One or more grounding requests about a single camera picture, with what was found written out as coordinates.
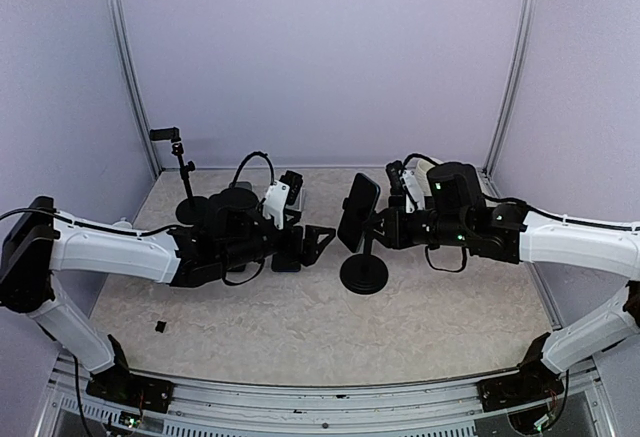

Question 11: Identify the black round base phone stand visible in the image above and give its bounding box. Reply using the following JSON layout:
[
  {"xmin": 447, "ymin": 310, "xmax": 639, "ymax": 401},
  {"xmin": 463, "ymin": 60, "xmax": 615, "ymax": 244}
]
[{"xmin": 229, "ymin": 181, "xmax": 253, "ymax": 191}]

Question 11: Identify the black tall stand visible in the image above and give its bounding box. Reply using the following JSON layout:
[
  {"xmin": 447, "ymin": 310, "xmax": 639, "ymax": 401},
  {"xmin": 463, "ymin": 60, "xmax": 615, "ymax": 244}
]
[
  {"xmin": 149, "ymin": 127, "xmax": 208, "ymax": 225},
  {"xmin": 339, "ymin": 217, "xmax": 389, "ymax": 295}
]

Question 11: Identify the light blue cup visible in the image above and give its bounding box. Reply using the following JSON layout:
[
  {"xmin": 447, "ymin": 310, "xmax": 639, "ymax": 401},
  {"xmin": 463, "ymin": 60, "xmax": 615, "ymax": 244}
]
[{"xmin": 113, "ymin": 218, "xmax": 133, "ymax": 229}]

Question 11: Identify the silver folding phone stand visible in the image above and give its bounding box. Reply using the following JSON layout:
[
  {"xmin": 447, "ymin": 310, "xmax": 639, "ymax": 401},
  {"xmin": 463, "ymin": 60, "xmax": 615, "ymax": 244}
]
[{"xmin": 284, "ymin": 188, "xmax": 306, "ymax": 216}]

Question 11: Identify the white cup back right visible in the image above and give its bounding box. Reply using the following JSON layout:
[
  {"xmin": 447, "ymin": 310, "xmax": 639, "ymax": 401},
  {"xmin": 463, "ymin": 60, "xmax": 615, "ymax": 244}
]
[{"xmin": 414, "ymin": 158, "xmax": 441, "ymax": 196}]

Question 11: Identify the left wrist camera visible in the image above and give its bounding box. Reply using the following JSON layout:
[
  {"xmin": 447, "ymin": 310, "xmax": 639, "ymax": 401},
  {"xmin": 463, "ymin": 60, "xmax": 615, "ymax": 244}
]
[{"xmin": 262, "ymin": 170, "xmax": 303, "ymax": 230}]

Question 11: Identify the small black clip piece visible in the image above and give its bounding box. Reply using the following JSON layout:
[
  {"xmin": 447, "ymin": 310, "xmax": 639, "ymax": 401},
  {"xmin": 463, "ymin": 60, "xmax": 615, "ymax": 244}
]
[{"xmin": 155, "ymin": 321, "xmax": 167, "ymax": 333}]

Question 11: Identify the aluminium corner post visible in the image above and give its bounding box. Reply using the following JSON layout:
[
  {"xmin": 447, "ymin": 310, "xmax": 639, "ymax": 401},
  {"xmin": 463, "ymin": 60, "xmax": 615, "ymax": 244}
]
[
  {"xmin": 483, "ymin": 0, "xmax": 537, "ymax": 179},
  {"xmin": 107, "ymin": 0, "xmax": 162, "ymax": 178}
]

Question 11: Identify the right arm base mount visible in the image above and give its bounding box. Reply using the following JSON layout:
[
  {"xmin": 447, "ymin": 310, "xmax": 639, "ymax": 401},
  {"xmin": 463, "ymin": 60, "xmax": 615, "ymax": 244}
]
[{"xmin": 477, "ymin": 373, "xmax": 565, "ymax": 412}]

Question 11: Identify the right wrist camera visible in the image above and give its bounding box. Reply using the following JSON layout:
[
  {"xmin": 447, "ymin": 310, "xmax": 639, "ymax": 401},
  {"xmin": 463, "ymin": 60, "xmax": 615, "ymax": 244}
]
[{"xmin": 385, "ymin": 160, "xmax": 425, "ymax": 213}]

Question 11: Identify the aluminium front rail frame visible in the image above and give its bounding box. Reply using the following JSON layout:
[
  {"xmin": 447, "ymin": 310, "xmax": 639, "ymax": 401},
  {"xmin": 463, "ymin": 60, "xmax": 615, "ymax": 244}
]
[{"xmin": 34, "ymin": 369, "xmax": 614, "ymax": 437}]

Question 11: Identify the black phone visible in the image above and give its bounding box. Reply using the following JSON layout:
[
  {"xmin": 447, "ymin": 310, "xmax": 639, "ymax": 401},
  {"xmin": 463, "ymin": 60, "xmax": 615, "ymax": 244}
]
[{"xmin": 271, "ymin": 254, "xmax": 301, "ymax": 273}]

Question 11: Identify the right aluminium corner post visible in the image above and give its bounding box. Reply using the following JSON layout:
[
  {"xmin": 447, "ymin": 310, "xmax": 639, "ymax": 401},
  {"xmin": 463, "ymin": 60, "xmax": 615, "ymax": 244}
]
[{"xmin": 483, "ymin": 0, "xmax": 537, "ymax": 179}]

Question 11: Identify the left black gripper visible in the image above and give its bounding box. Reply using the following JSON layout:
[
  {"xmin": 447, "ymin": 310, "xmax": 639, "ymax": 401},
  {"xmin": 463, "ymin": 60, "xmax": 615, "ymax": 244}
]
[{"xmin": 220, "ymin": 211, "xmax": 336, "ymax": 270}]

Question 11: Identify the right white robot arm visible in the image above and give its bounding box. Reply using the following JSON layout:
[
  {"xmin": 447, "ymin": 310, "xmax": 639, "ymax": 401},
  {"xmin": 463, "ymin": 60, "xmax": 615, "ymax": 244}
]
[{"xmin": 379, "ymin": 161, "xmax": 639, "ymax": 401}]

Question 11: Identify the left aluminium corner post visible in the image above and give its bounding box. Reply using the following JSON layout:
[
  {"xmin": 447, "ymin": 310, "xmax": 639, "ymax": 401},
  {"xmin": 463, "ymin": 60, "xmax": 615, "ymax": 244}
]
[{"xmin": 107, "ymin": 0, "xmax": 162, "ymax": 178}]

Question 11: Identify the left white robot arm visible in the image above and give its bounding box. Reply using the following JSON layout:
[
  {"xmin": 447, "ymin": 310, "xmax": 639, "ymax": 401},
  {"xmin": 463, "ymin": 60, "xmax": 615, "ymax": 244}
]
[{"xmin": 1, "ymin": 171, "xmax": 336, "ymax": 402}]

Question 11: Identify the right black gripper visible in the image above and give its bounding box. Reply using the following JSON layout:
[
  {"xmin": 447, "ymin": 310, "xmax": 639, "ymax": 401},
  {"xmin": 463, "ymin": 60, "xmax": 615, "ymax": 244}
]
[{"xmin": 361, "ymin": 206, "xmax": 471, "ymax": 250}]

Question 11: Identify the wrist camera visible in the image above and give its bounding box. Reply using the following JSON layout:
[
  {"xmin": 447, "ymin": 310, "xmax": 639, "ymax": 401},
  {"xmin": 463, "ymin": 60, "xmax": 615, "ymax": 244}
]
[
  {"xmin": 262, "ymin": 170, "xmax": 303, "ymax": 230},
  {"xmin": 385, "ymin": 160, "xmax": 425, "ymax": 213}
]

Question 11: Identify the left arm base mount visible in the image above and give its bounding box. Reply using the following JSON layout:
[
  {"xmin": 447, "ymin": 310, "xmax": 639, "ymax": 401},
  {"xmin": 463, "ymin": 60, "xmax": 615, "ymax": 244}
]
[{"xmin": 86, "ymin": 375, "xmax": 174, "ymax": 414}]

